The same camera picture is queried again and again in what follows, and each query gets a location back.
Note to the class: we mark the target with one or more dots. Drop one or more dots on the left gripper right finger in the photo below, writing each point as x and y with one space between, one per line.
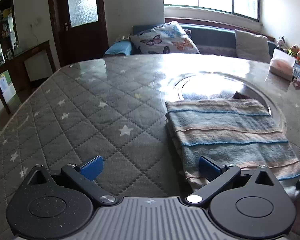
220 178

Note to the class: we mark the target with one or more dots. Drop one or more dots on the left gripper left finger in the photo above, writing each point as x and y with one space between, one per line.
81 178

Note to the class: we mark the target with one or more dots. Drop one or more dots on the striped blue beige garment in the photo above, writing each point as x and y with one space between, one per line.
234 131

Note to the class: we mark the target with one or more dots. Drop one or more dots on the grey quilted star table cover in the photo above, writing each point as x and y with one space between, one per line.
115 107

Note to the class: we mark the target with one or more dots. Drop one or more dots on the round induction cooktop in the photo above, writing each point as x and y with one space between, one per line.
213 86

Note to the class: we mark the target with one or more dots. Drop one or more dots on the pink small toy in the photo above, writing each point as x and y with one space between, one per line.
296 83

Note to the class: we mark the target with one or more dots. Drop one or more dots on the tissue box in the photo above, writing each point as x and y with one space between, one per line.
282 65

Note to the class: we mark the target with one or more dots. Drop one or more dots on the dark wooden shelf cabinet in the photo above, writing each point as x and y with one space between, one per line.
12 60

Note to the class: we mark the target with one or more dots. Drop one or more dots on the grey plain pillow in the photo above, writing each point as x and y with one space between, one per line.
252 47

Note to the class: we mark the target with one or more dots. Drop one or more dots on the plush toys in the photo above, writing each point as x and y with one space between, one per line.
293 51

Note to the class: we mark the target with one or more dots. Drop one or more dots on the butterfly print pillow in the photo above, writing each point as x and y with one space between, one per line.
164 39

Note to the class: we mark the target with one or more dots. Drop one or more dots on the dark wooden door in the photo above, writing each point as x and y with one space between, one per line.
79 29

